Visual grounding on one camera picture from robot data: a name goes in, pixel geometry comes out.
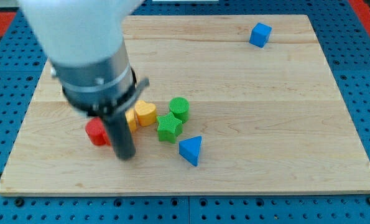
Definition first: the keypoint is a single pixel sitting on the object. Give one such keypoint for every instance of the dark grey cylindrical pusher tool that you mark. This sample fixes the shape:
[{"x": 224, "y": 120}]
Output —
[{"x": 119, "y": 135}]

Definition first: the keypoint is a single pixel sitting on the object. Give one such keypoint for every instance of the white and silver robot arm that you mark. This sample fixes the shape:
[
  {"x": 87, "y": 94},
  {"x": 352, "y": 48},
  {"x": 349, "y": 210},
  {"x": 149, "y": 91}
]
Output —
[{"x": 84, "y": 42}]

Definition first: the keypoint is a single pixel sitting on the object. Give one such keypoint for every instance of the red circle block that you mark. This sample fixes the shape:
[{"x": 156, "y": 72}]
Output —
[{"x": 96, "y": 133}]

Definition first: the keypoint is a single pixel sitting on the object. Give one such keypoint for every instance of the green star block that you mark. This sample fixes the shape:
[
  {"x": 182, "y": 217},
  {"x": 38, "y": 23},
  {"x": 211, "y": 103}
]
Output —
[{"x": 169, "y": 127}]

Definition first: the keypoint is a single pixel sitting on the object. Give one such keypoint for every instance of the yellow block behind tool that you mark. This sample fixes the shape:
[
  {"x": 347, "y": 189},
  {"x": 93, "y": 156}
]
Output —
[{"x": 131, "y": 120}]

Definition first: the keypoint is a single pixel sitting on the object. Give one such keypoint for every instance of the yellow heart block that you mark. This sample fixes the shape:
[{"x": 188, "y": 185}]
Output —
[{"x": 146, "y": 113}]

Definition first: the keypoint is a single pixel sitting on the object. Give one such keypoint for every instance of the blue triangle block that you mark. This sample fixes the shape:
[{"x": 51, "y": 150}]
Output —
[{"x": 190, "y": 148}]

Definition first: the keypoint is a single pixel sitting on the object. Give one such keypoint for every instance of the green cylinder block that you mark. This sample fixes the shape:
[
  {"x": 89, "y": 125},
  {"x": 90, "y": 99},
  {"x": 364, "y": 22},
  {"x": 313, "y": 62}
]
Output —
[{"x": 180, "y": 108}]

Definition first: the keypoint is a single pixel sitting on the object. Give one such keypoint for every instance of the light wooden board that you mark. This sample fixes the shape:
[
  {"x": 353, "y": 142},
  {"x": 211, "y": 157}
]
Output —
[{"x": 272, "y": 119}]

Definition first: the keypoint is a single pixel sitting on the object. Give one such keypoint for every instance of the blue cube block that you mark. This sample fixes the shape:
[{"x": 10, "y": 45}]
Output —
[{"x": 260, "y": 35}]

